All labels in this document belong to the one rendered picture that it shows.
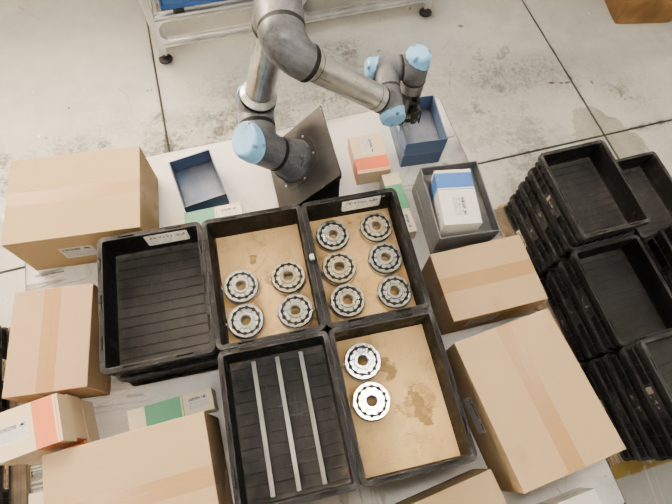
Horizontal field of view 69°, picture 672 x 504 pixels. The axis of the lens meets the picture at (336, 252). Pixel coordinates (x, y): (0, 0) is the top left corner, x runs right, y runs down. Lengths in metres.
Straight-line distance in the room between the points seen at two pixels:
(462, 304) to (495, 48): 2.23
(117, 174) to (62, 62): 1.86
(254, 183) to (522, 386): 1.11
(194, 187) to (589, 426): 1.44
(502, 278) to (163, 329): 1.02
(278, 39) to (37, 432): 1.11
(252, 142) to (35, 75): 2.16
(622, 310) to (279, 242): 1.42
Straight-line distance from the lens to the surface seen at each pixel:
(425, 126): 1.89
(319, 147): 1.62
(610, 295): 2.27
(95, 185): 1.70
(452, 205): 1.58
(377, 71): 1.52
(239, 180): 1.82
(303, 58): 1.23
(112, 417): 1.65
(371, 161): 1.77
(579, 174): 2.35
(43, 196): 1.75
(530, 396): 1.44
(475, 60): 3.32
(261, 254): 1.53
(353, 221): 1.57
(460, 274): 1.52
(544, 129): 3.11
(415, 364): 1.44
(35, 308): 1.64
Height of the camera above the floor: 2.22
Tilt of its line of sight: 66 degrees down
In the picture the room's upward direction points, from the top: 4 degrees clockwise
